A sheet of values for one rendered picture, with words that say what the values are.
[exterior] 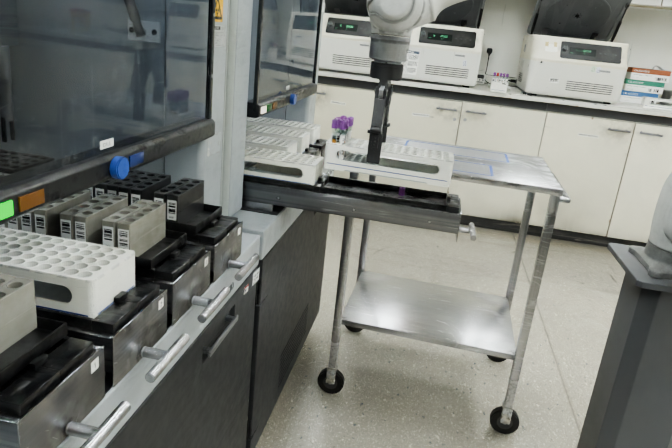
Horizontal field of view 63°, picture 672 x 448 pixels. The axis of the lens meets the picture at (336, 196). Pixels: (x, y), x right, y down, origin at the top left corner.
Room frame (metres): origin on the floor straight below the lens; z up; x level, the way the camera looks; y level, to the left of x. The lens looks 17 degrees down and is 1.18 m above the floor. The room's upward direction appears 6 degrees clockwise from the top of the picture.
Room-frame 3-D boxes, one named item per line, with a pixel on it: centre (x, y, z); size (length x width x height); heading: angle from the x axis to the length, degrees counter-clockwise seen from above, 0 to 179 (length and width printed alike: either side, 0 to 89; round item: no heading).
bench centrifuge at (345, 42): (3.95, 0.01, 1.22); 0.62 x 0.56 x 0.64; 169
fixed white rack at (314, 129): (1.81, 0.23, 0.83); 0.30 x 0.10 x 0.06; 81
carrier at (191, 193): (0.95, 0.27, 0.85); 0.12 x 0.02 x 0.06; 171
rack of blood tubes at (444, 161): (1.29, -0.12, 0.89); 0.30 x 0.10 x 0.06; 81
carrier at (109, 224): (0.80, 0.32, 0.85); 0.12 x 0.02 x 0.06; 171
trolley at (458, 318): (1.76, -0.37, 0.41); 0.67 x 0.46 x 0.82; 79
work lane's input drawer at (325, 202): (1.32, 0.02, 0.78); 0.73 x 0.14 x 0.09; 81
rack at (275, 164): (1.35, 0.19, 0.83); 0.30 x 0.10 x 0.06; 81
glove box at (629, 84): (3.79, -1.94, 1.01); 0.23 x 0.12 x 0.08; 80
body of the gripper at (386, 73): (1.30, -0.08, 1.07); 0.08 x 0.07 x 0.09; 171
